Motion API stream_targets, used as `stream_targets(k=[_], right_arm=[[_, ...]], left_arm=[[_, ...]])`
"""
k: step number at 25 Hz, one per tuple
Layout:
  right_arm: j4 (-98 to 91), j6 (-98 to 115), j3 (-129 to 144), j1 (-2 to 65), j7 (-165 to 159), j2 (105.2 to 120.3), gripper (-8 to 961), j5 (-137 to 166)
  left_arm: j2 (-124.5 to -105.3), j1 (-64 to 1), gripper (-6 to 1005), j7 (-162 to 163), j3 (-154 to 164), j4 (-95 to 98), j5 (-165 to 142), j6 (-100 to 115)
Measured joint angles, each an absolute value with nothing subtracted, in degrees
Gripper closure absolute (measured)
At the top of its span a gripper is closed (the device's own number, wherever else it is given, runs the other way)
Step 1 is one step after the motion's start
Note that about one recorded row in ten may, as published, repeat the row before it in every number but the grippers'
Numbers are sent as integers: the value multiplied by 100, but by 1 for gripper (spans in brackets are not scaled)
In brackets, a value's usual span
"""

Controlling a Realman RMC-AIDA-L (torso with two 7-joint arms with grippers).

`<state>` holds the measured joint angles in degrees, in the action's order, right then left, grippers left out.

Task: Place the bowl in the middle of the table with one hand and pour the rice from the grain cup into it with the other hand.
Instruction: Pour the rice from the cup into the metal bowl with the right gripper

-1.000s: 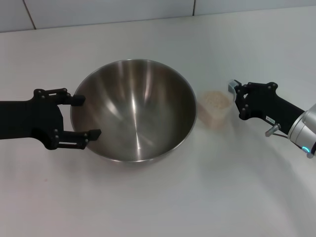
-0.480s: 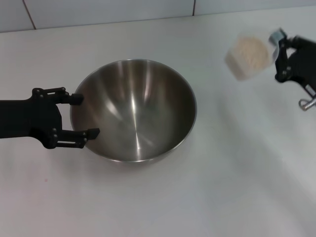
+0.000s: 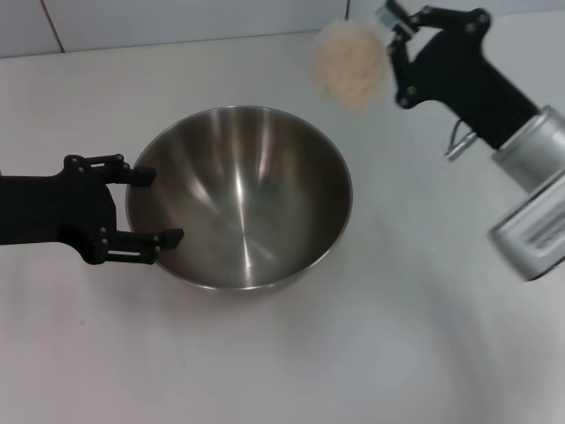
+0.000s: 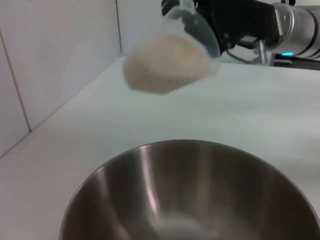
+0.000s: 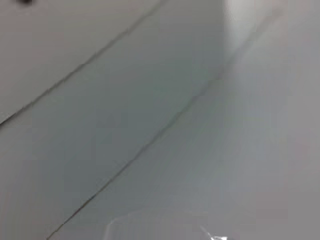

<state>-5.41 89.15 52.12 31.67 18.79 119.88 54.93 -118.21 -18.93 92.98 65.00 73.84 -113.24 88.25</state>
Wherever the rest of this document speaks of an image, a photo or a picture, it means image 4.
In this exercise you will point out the uncooked rice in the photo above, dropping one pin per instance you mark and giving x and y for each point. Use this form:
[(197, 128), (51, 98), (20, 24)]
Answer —
[(162, 65)]

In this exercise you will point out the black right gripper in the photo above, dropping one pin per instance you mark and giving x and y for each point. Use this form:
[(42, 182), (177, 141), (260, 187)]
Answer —
[(237, 20)]

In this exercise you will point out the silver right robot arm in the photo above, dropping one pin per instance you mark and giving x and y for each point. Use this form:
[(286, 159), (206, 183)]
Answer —
[(300, 25)]

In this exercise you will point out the large stainless steel bowl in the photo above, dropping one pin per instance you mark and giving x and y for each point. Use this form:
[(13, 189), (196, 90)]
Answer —
[(200, 187)]

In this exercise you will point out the clear plastic measuring cup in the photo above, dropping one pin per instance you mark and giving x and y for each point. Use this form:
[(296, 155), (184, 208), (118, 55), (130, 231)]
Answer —
[(201, 32)]

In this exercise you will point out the white backdrop panel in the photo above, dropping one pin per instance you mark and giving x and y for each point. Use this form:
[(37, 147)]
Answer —
[(140, 25)]

